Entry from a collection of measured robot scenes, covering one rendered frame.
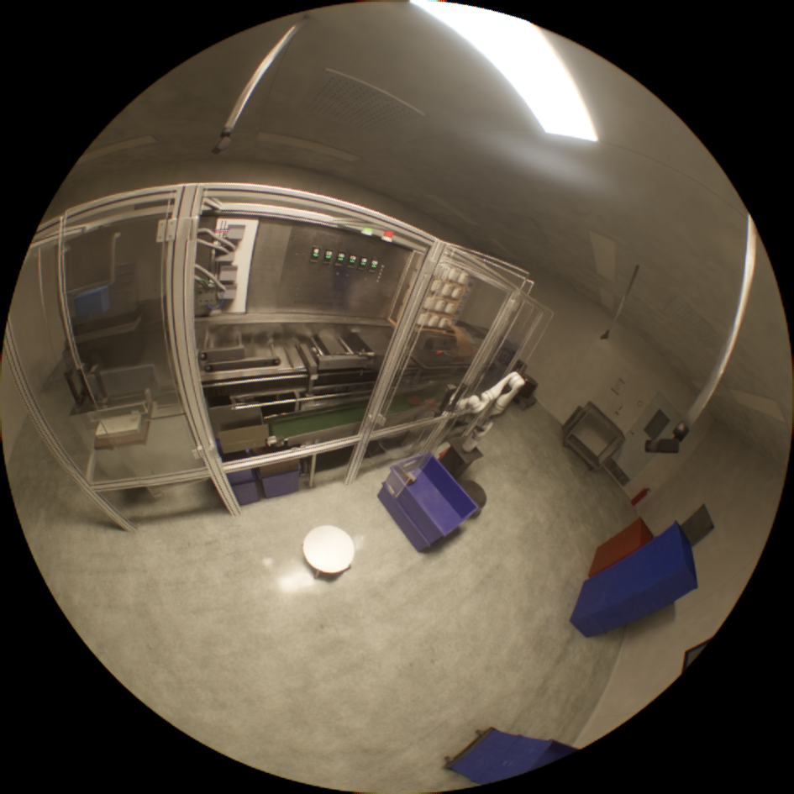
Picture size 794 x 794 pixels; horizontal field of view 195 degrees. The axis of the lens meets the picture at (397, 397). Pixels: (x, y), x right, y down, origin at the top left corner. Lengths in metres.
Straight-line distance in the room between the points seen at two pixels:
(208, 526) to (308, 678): 1.17
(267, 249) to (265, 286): 0.21
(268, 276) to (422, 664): 2.49
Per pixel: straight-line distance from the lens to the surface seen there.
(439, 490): 1.93
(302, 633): 1.67
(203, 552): 1.83
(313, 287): 1.43
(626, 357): 5.74
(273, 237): 1.33
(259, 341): 1.41
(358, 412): 1.54
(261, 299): 1.39
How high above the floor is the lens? 1.66
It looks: 33 degrees down
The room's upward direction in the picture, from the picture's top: 23 degrees clockwise
